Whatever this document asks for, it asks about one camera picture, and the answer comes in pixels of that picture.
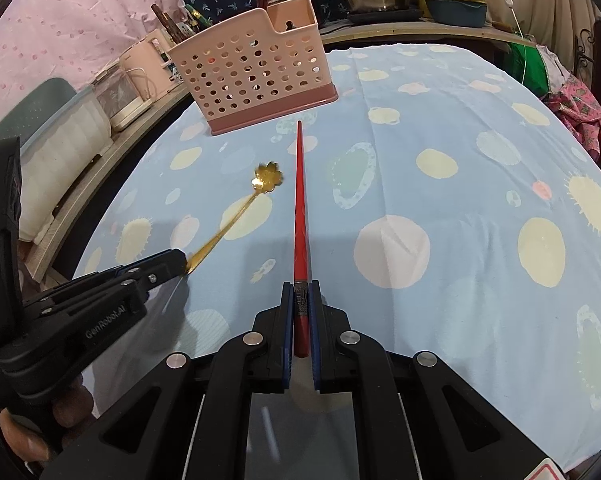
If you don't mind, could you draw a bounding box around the grey-green chair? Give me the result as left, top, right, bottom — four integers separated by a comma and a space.
19, 77, 80, 128

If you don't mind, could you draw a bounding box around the pink dotted curtain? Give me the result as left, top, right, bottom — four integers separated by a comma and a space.
0, 0, 197, 133

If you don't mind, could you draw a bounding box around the clear jar appliance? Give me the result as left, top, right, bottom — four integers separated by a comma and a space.
92, 62, 154, 132

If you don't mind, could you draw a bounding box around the bright red chopstick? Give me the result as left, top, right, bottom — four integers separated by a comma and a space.
291, 120, 314, 359

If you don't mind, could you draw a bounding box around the green cloth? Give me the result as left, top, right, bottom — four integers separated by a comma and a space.
509, 41, 552, 97

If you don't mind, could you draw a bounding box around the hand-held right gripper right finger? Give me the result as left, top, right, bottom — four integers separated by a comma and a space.
309, 281, 556, 480

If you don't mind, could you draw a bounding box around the pink kitchen appliance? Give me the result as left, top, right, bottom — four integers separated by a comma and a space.
118, 29, 177, 107

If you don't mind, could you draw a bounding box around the person's left hand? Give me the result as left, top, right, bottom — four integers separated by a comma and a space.
0, 370, 95, 462

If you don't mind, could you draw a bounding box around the gold flower spoon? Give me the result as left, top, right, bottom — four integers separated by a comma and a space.
183, 161, 285, 276

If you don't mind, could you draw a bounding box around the black induction cooker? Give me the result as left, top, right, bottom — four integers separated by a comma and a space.
347, 7, 425, 24

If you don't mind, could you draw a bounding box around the pink floral cloth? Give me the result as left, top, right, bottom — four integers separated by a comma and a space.
541, 74, 601, 188

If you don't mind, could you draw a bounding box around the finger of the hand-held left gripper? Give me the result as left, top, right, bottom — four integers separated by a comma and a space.
23, 249, 188, 314
24, 260, 189, 357

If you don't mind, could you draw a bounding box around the light blue printed tablecloth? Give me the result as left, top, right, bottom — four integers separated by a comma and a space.
73, 42, 601, 463

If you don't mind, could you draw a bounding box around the pink perforated utensil basket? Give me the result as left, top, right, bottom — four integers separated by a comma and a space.
167, 0, 340, 137

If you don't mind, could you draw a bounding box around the cluster of background utensils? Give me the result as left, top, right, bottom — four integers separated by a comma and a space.
149, 2, 214, 45

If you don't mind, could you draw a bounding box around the white plastic storage box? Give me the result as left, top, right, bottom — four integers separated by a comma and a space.
16, 85, 114, 242

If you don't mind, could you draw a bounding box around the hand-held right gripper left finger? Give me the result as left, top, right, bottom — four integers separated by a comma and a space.
40, 282, 295, 480

